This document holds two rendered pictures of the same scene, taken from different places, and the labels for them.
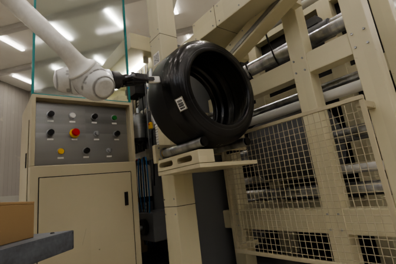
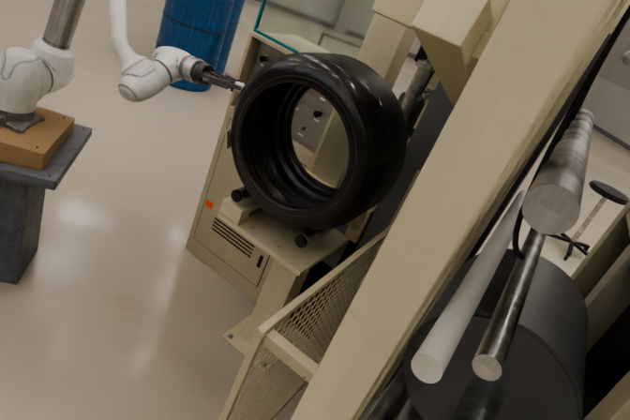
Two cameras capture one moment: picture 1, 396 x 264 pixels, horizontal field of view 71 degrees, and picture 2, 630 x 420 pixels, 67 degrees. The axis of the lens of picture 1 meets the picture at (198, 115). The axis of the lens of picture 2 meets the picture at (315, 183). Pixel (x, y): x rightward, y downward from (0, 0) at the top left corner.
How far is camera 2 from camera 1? 1.85 m
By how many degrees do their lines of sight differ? 72
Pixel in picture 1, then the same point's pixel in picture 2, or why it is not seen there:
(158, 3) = not seen: outside the picture
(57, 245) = (38, 183)
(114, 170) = not seen: hidden behind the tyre
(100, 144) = (297, 115)
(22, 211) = (34, 156)
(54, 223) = (228, 163)
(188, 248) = (276, 281)
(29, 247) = (16, 174)
